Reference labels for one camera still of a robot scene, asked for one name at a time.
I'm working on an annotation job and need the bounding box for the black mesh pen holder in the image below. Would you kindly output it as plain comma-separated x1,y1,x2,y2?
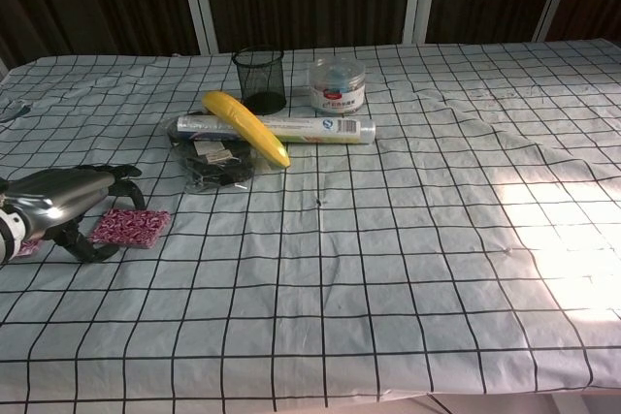
231,45,288,116

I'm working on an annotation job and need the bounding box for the clear round plastic jar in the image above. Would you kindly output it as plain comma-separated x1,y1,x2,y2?
309,56,366,116

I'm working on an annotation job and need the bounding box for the yellow banana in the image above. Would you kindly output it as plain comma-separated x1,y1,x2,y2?
201,90,291,171

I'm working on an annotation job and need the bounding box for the clear bag of black items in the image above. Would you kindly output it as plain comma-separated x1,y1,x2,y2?
166,117,273,196

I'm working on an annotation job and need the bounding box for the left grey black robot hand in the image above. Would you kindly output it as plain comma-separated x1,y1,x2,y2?
0,165,147,264

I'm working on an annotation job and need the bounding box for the white plastic bag roll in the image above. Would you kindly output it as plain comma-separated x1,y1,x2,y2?
176,114,377,146

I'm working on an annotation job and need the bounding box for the white black grid tablecloth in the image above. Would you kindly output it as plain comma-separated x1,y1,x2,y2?
0,38,621,414

